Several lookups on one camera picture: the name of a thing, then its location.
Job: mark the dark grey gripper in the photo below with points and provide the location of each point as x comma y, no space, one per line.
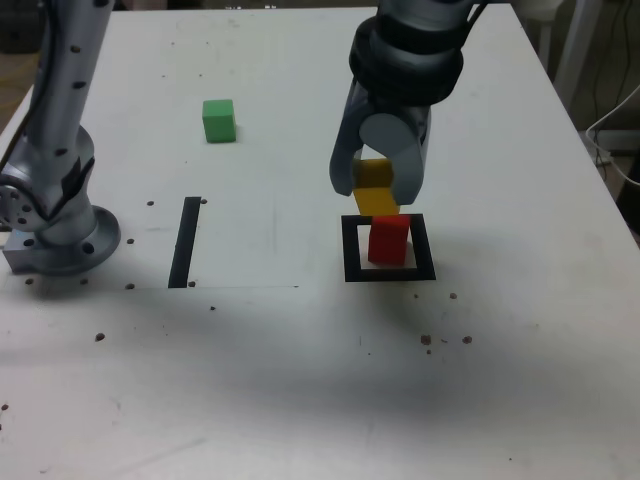
407,112

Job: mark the yellow cube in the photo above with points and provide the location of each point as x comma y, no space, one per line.
374,201

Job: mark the red cube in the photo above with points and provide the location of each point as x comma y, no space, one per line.
387,245

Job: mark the green cube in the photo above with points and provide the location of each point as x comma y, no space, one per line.
219,122

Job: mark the black tape square outline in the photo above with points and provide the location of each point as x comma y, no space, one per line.
350,250

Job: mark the black tape strip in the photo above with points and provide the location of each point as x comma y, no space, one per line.
182,250

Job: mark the white frame leg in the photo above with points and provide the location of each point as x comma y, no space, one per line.
575,50

